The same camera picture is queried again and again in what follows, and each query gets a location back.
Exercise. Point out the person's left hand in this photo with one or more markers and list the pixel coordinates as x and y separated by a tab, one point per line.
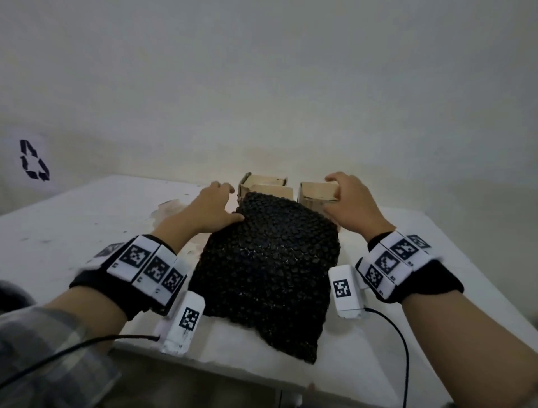
210	210

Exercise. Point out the person's right hand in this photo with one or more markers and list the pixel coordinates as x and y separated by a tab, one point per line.
357	206

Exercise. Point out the paper box with white lid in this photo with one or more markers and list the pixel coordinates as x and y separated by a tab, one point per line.
315	193

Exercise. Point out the paper box with notched rim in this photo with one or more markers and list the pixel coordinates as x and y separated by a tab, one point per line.
252	180

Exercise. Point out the paper box with tall flap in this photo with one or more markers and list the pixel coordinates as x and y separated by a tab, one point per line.
273	191

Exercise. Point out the pile of black bubble wrap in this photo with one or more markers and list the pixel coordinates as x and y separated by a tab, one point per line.
269	269

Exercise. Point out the person's right forearm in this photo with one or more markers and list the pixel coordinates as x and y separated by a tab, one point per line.
470	357

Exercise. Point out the person's left forearm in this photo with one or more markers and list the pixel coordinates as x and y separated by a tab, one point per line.
84	319

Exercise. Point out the left wrist marker band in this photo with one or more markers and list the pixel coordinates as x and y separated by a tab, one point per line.
143	269

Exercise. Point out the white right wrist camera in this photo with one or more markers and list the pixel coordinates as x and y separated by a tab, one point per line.
342	292

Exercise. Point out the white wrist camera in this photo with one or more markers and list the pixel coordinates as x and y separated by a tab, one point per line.
342	292
187	323

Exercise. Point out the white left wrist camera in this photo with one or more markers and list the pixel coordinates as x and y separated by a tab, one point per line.
187	323

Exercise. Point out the black and white wall marker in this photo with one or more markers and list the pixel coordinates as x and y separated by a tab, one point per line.
33	162

